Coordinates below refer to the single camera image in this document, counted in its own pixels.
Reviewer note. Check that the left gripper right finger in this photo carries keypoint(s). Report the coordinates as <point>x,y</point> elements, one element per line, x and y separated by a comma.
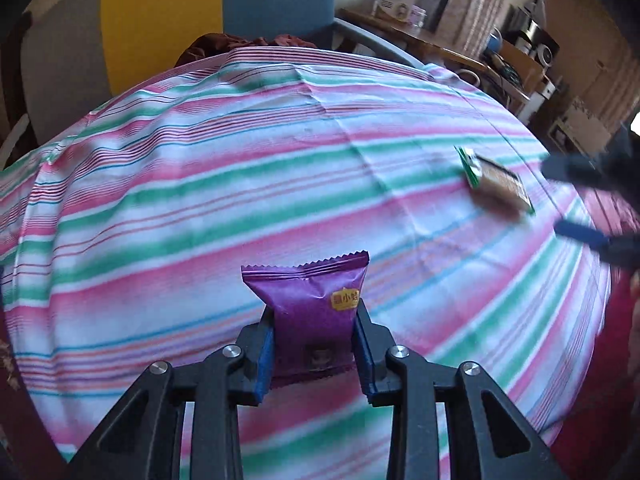
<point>488,436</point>

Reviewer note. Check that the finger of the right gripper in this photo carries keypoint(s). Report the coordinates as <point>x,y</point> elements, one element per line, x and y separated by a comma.
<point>606,172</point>
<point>622,251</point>

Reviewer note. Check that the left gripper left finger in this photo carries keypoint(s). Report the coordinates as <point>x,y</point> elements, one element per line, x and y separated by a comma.
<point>141,435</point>

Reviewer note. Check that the purple snack packet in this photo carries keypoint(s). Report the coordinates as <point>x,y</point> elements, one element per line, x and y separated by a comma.
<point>314,308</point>

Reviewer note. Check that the small cracker packet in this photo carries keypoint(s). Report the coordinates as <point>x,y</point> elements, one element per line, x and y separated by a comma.
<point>485,175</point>

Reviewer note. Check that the red blanket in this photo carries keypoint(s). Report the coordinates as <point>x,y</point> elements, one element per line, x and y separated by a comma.
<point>599,428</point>

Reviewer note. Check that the wooden desk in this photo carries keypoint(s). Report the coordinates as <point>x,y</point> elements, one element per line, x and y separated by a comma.
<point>427,48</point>

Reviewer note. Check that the striped bed sheet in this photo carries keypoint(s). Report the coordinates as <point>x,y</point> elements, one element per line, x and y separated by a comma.
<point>123,239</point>

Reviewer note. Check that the dark red cloth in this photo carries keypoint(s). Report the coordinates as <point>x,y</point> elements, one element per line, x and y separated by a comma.
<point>215,44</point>

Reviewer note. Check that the tricolour headboard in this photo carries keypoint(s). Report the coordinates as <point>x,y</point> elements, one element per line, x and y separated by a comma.
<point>80,53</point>

